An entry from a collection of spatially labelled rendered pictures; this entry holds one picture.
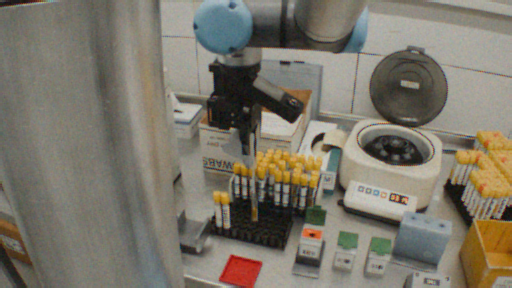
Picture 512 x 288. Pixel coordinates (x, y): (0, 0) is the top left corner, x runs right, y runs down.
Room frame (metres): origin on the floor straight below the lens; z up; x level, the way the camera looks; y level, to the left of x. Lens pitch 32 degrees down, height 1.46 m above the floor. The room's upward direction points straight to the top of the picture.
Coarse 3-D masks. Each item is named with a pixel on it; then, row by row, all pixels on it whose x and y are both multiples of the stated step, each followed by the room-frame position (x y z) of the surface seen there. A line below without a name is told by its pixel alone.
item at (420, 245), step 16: (400, 224) 0.51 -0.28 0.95; (416, 224) 0.49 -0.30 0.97; (432, 224) 0.49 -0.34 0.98; (448, 224) 0.48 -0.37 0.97; (400, 240) 0.49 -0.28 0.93; (416, 240) 0.48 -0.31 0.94; (432, 240) 0.47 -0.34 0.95; (448, 240) 0.46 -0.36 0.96; (400, 256) 0.49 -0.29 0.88; (416, 256) 0.48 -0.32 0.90; (432, 256) 0.46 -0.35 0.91; (432, 272) 0.44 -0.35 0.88
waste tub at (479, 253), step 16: (480, 224) 0.49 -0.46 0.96; (496, 224) 0.48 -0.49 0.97; (464, 240) 0.50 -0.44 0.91; (480, 240) 0.44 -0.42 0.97; (496, 240) 0.48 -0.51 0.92; (464, 256) 0.46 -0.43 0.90; (480, 256) 0.41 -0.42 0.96; (496, 256) 0.47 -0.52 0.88; (464, 272) 0.44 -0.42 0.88; (480, 272) 0.38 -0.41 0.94; (496, 272) 0.37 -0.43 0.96
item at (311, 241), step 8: (304, 224) 0.52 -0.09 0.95; (304, 232) 0.50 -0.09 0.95; (312, 232) 0.50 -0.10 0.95; (320, 232) 0.50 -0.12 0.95; (304, 240) 0.49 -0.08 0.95; (312, 240) 0.48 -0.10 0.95; (320, 240) 0.48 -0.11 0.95; (304, 248) 0.48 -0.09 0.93; (312, 248) 0.48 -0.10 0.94; (320, 248) 0.47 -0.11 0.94; (312, 256) 0.48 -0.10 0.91
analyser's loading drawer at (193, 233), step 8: (176, 216) 0.58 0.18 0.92; (184, 216) 0.57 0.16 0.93; (184, 224) 0.56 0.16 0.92; (192, 224) 0.56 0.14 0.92; (200, 224) 0.56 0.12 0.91; (208, 224) 0.55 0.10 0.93; (184, 232) 0.54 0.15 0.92; (192, 232) 0.54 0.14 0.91; (200, 232) 0.52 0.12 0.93; (208, 232) 0.55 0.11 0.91; (184, 240) 0.51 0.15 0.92; (192, 240) 0.51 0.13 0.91; (200, 240) 0.51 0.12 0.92; (200, 248) 0.51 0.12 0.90
